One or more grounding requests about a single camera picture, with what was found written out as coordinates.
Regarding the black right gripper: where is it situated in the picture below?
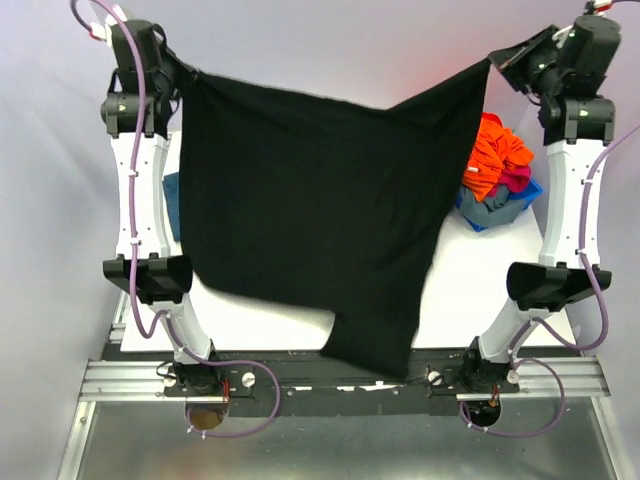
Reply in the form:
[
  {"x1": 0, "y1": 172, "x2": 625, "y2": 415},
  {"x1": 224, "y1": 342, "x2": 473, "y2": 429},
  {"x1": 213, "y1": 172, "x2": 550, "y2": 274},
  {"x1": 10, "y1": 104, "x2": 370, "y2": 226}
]
[{"x1": 492, "y1": 21, "x2": 570, "y2": 99}]

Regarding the black floral print t-shirt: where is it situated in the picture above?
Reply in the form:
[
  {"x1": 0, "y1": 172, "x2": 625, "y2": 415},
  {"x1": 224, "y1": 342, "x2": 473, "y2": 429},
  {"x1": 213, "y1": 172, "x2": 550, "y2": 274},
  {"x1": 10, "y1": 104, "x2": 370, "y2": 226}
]
[{"x1": 179, "y1": 60, "x2": 490, "y2": 379}]

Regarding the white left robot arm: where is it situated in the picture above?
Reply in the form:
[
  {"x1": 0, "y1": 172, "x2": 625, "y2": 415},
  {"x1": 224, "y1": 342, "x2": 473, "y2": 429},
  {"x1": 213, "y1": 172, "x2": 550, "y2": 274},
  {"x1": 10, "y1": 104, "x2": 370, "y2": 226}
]
[{"x1": 101, "y1": 15, "x2": 225, "y2": 396}]

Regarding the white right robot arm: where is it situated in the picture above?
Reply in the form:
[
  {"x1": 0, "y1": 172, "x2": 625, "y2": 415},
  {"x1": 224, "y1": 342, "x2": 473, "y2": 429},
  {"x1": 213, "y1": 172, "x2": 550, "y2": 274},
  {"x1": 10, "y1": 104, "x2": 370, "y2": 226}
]
[{"x1": 457, "y1": 7, "x2": 621, "y2": 393}]

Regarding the folded teal t-shirt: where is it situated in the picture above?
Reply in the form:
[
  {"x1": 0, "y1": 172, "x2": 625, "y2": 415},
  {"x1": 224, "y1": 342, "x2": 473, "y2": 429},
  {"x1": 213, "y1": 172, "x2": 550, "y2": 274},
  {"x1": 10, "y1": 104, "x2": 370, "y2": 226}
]
[{"x1": 162, "y1": 172, "x2": 181, "y2": 243}]

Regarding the orange t-shirt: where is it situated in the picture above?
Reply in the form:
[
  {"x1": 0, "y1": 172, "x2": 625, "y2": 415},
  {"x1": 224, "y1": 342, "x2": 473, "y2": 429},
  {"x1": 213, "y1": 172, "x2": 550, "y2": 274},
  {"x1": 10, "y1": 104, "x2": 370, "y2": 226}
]
[{"x1": 462, "y1": 112, "x2": 534, "y2": 201}]

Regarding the magenta t-shirt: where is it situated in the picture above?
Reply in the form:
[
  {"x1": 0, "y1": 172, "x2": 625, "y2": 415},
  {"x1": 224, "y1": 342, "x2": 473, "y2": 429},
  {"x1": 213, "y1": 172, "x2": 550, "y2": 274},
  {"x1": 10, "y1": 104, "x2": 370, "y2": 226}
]
[{"x1": 489, "y1": 166, "x2": 531, "y2": 196}]

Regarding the blue plastic bin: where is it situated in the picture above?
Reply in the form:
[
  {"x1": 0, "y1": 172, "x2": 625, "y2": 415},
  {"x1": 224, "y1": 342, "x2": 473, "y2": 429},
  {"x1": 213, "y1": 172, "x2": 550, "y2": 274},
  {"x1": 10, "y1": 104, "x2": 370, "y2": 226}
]
[{"x1": 455, "y1": 180, "x2": 543, "y2": 232}]

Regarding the grey-teal t-shirt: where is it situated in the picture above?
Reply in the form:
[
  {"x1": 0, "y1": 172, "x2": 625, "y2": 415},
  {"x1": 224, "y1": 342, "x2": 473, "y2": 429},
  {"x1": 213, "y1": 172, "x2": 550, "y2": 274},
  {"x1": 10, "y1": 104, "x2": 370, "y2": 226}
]
[{"x1": 458, "y1": 186, "x2": 526, "y2": 229}]

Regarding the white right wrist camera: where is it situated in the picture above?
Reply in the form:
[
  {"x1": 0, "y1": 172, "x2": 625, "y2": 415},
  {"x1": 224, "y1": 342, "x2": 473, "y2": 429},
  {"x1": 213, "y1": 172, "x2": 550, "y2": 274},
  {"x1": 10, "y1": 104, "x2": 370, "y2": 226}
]
[{"x1": 584, "y1": 0, "x2": 614, "y2": 15}]

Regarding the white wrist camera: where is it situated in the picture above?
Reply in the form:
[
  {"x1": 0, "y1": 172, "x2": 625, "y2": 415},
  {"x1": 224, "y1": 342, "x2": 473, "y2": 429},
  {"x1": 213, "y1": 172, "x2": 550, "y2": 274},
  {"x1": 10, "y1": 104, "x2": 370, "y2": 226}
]
[
  {"x1": 584, "y1": 0, "x2": 614, "y2": 15},
  {"x1": 89, "y1": 1, "x2": 127, "y2": 48}
]

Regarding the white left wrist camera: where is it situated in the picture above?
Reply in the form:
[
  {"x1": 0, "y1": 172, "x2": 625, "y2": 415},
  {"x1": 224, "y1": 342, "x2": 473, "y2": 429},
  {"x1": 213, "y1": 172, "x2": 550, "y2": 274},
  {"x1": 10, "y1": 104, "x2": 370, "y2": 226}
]
[{"x1": 89, "y1": 1, "x2": 127, "y2": 48}]

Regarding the aluminium extrusion frame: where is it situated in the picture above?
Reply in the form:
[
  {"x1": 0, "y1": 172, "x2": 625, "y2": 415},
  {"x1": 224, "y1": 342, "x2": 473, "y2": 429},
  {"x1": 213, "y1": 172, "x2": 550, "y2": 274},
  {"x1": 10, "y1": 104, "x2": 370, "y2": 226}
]
[{"x1": 58, "y1": 298, "x2": 610, "y2": 479}]

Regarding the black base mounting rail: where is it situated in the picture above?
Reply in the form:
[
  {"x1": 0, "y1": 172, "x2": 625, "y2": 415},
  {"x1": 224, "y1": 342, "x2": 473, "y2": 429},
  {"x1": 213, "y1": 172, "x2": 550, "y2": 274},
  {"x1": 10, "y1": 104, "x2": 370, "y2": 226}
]
[{"x1": 95, "y1": 345, "x2": 522, "y2": 418}]

